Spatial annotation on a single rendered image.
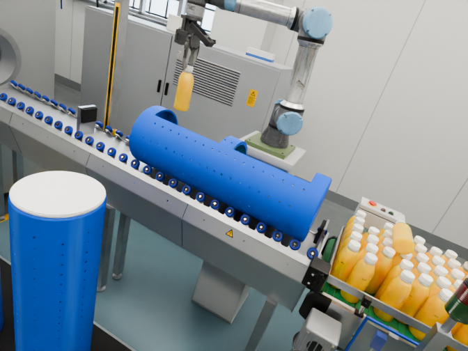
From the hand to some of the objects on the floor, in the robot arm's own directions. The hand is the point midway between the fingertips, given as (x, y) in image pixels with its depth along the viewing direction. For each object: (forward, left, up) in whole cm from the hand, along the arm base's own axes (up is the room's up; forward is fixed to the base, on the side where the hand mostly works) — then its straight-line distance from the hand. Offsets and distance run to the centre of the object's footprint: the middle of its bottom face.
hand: (188, 67), depth 137 cm
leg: (-8, -25, -145) cm, 147 cm away
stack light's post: (+47, +114, -144) cm, 190 cm away
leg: (-15, -123, -145) cm, 191 cm away
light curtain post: (-37, -67, -145) cm, 164 cm away
